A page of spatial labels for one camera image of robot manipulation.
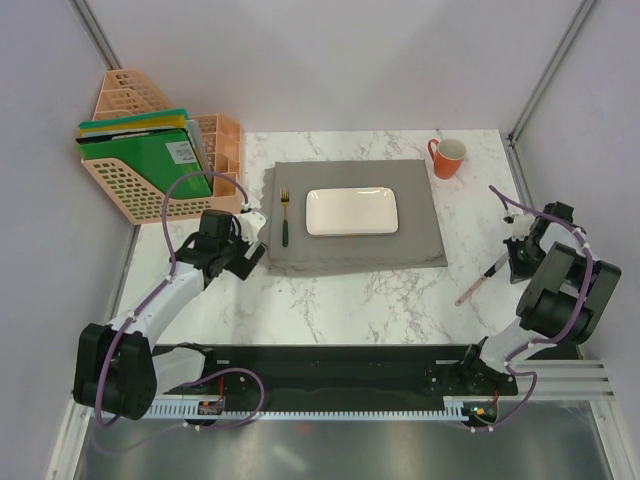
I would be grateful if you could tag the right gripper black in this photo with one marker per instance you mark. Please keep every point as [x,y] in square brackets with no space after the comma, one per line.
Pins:
[518,272]

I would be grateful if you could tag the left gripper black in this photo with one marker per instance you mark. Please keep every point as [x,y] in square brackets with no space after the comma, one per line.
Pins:
[239,266]

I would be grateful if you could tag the knife pink handle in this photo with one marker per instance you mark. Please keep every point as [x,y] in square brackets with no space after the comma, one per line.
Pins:
[490,272]

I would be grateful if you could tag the gold fork green handle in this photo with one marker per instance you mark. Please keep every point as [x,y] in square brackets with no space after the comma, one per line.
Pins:
[285,200]

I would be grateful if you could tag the white rectangular plate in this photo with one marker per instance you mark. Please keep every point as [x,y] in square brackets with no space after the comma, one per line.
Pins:
[351,212]

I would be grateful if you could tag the grey placemat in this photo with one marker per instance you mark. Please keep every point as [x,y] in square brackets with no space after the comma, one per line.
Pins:
[418,242]

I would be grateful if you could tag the orange mug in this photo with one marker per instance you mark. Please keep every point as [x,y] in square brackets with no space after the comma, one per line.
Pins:
[447,156]

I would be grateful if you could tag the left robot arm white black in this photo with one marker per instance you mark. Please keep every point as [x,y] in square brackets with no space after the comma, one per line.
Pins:
[117,371]

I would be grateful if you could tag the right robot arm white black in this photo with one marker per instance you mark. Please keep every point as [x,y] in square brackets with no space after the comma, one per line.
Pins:
[568,289]

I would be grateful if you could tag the green folder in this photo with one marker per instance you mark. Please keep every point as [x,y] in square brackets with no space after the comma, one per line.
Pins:
[159,156]

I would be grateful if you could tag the yellow folder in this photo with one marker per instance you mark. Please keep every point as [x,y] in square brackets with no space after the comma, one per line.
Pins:
[176,118]

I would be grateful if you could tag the peach file organizer rack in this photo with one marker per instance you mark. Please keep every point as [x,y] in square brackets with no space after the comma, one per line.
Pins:
[218,141]

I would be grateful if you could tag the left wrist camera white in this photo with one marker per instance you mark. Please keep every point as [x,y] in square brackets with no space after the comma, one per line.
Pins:
[251,223]

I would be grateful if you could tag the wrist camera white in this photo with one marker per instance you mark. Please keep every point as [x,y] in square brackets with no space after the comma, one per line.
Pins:
[520,225]
[251,223]

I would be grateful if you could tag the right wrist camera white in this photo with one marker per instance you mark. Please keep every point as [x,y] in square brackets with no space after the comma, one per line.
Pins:
[520,225]

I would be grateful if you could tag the aluminium rail profile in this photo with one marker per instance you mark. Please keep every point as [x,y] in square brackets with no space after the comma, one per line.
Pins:
[568,380]

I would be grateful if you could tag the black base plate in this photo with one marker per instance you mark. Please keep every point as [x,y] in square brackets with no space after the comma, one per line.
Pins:
[337,376]

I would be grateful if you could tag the white cable duct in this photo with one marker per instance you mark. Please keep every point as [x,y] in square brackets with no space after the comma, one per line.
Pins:
[202,408]

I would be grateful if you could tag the right aluminium frame post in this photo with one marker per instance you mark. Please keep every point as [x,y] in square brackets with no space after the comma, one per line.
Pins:
[563,48]

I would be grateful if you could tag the aluminium frame post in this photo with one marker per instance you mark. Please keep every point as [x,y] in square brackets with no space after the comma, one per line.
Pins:
[96,33]
[563,48]

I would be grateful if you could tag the left aluminium frame post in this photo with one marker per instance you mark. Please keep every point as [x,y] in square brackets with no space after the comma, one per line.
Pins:
[96,33]

